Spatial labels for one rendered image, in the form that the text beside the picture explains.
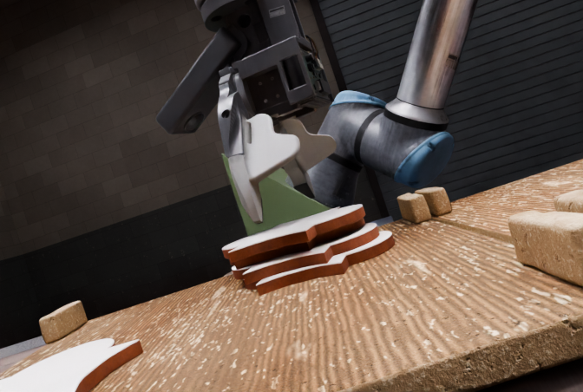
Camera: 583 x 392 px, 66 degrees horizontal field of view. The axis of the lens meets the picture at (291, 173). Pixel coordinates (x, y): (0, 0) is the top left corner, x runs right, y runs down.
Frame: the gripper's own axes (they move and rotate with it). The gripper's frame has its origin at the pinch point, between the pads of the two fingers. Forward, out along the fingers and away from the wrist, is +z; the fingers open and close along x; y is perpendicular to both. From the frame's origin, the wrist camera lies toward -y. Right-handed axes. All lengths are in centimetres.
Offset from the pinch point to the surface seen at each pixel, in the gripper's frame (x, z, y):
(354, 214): -1.7, 1.8, 6.7
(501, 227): -4.3, 5.3, 17.3
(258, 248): -5.0, 2.0, -1.2
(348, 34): 469, -144, -47
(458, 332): -20.7, 5.3, 13.8
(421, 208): 6.3, 3.9, 11.4
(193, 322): -10.3, 5.4, -5.7
